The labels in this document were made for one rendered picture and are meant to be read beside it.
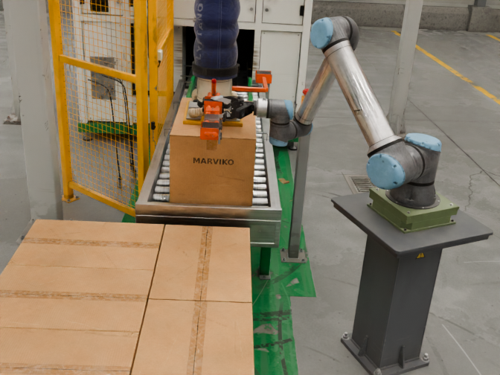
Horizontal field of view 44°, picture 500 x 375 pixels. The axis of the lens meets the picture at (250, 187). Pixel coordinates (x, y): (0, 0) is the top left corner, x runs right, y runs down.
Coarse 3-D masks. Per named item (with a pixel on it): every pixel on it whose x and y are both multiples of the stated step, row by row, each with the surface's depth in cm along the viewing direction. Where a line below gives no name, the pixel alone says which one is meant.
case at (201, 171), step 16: (176, 128) 289; (192, 128) 290; (224, 128) 292; (240, 128) 294; (176, 144) 282; (192, 144) 282; (208, 144) 283; (224, 144) 283; (240, 144) 283; (176, 160) 286; (192, 160) 286; (208, 160) 286; (224, 160) 286; (240, 160) 286; (176, 176) 289; (192, 176) 289; (208, 176) 289; (224, 176) 289; (240, 176) 289; (176, 192) 293; (192, 192) 293; (208, 192) 293; (224, 192) 293; (240, 192) 293
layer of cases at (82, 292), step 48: (48, 240) 267; (96, 240) 270; (144, 240) 272; (192, 240) 274; (240, 240) 277; (0, 288) 234; (48, 288) 235; (96, 288) 237; (144, 288) 239; (192, 288) 241; (240, 288) 242; (0, 336) 208; (48, 336) 210; (96, 336) 211; (144, 336) 212; (192, 336) 214; (240, 336) 215
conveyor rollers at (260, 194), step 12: (240, 96) 486; (168, 144) 379; (168, 156) 362; (168, 168) 346; (264, 168) 358; (168, 180) 330; (264, 180) 339; (156, 192) 321; (168, 192) 321; (264, 192) 324; (252, 204) 315; (264, 204) 315
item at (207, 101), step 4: (208, 96) 284; (212, 96) 284; (204, 100) 279; (208, 100) 281; (212, 100) 282; (216, 100) 282; (204, 104) 277; (208, 104) 277; (212, 104) 277; (216, 104) 277; (220, 104) 277; (204, 108) 278; (220, 108) 278; (204, 112) 279; (212, 112) 279; (220, 112) 279
